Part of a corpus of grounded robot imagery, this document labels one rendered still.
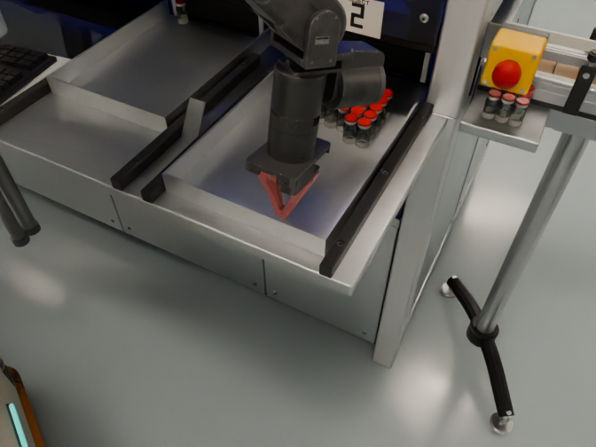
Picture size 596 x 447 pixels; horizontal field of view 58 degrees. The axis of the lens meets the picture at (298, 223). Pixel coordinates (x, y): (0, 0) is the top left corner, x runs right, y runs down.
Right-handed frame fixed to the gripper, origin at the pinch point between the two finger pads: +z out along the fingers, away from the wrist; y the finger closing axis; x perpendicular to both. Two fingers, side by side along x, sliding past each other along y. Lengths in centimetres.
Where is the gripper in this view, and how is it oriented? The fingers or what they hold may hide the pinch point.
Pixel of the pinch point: (282, 211)
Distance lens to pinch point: 69.1
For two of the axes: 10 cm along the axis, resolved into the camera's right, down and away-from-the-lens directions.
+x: -8.8, -3.7, 2.9
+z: -1.2, 7.8, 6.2
